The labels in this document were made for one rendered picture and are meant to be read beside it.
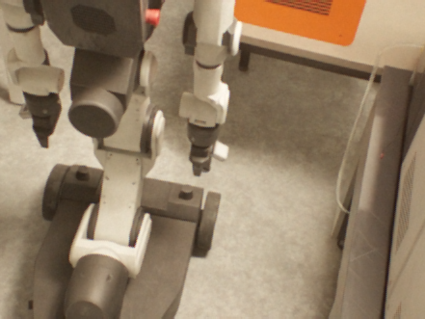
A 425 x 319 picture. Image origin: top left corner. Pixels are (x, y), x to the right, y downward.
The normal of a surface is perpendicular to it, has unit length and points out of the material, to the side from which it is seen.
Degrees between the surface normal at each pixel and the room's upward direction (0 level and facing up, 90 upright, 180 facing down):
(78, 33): 105
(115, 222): 46
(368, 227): 0
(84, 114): 90
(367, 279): 0
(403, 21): 0
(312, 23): 90
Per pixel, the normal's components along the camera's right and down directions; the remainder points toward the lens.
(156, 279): 0.10, -0.67
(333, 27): -0.26, 0.70
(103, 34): -0.18, 0.87
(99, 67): -0.04, 0.03
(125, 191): -0.09, 0.28
